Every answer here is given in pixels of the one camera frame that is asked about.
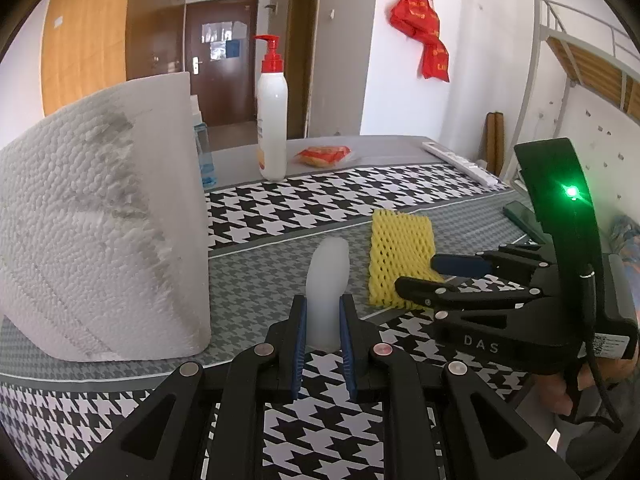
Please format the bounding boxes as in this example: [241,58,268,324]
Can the yellow foam net sleeve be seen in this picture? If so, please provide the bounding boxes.
[369,210,446,311]

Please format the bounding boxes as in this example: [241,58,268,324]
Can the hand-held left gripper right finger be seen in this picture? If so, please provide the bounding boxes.
[339,295,581,480]

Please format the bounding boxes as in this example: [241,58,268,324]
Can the black cable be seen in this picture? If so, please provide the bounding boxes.
[580,270,626,433]

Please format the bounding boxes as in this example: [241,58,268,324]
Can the light wooden side door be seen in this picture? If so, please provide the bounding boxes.
[286,0,321,140]

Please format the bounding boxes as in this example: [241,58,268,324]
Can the person's right hand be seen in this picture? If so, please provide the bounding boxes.
[535,357,640,416]

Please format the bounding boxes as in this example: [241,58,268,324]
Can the dark brown entrance door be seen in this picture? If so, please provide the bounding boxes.
[185,0,258,128]

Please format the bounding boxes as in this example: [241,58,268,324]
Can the metal bunk bed frame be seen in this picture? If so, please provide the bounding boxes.
[515,0,640,196]

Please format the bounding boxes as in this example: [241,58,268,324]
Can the orange snack packet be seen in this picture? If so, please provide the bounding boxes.
[292,145,352,167]

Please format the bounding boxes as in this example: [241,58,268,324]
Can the white power strip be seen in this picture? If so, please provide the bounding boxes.
[421,141,506,191]

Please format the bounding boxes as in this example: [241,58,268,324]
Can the papers on door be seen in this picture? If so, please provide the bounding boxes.
[201,20,248,59]

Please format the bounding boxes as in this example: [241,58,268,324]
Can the blue patterned fabric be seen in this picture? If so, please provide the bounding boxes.
[607,215,640,261]

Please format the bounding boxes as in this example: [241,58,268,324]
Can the white paper towel roll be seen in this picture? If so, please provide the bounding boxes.
[0,71,212,362]

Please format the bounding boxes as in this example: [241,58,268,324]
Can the clear water bottle blue label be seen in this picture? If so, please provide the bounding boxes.
[191,95,218,190]

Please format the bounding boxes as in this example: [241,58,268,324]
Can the white translucent soft pad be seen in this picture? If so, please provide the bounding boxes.
[306,237,350,353]

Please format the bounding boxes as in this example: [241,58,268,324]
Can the red plastic bag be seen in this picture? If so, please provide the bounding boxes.
[390,0,451,82]

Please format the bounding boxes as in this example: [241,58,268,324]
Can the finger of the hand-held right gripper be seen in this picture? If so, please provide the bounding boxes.
[394,276,548,376]
[431,242,556,288]

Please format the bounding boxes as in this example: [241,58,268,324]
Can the wooden wardrobe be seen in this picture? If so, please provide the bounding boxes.
[41,0,188,118]

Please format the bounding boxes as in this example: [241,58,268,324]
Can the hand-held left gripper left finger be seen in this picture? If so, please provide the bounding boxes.
[65,295,308,480]

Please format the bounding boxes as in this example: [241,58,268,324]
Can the white lotion bottle red pump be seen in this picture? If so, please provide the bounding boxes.
[254,34,289,181]

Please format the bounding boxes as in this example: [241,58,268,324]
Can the brown rolled mat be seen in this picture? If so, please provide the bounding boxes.
[486,111,507,176]

